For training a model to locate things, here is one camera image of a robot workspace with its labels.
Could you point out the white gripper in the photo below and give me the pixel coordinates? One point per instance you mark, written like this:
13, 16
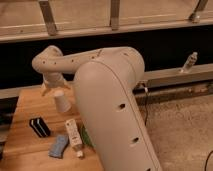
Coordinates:
53, 80

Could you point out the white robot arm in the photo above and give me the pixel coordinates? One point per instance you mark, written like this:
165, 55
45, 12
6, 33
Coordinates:
103, 85

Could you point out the black white striped eraser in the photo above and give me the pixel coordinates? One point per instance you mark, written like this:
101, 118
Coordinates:
39, 127

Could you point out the white remote controller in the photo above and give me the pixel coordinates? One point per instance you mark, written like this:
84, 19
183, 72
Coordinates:
74, 137

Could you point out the green bowl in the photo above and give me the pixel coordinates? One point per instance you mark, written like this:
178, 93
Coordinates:
85, 137

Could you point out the white bottle on ledge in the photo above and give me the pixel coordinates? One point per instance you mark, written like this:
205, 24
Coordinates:
191, 60

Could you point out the left metal bracket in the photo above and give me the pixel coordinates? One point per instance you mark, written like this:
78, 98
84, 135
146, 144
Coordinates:
48, 17

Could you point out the metal bracket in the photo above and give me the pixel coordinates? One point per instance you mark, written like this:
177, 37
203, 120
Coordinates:
195, 16
48, 17
114, 14

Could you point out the middle metal bracket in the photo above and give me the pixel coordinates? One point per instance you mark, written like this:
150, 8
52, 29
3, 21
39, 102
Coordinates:
114, 14

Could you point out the right metal bracket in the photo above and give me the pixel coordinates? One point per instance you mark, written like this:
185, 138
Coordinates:
195, 16

